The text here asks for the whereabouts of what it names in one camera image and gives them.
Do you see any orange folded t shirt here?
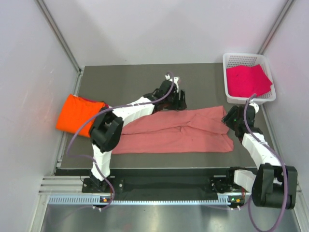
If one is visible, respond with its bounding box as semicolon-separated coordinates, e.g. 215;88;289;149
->
56;94;109;134

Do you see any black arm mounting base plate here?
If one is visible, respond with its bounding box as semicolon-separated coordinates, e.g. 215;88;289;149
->
82;168;245;200

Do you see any grey slotted cable duct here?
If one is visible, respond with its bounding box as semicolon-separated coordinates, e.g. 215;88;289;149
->
48;193;241;205

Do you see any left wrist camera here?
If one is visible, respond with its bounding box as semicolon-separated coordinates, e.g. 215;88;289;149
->
165;73;180;93

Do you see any magenta t shirt in basket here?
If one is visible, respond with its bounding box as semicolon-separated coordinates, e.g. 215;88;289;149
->
226;64;273;98

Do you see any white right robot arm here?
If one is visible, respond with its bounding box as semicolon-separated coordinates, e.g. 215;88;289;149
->
222;103;284;208

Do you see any salmon pink t shirt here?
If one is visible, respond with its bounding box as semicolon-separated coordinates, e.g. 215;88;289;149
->
112;106;234;154

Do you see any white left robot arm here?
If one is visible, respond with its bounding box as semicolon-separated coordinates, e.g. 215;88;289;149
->
89;75;187;192

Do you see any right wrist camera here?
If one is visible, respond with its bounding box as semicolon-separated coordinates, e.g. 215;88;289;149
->
246;95;259;114

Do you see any white plastic laundry basket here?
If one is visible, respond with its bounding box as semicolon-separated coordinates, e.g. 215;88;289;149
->
223;53;276;104

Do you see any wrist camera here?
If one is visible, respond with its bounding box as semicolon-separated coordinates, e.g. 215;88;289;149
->
246;95;259;114
165;73;180;93

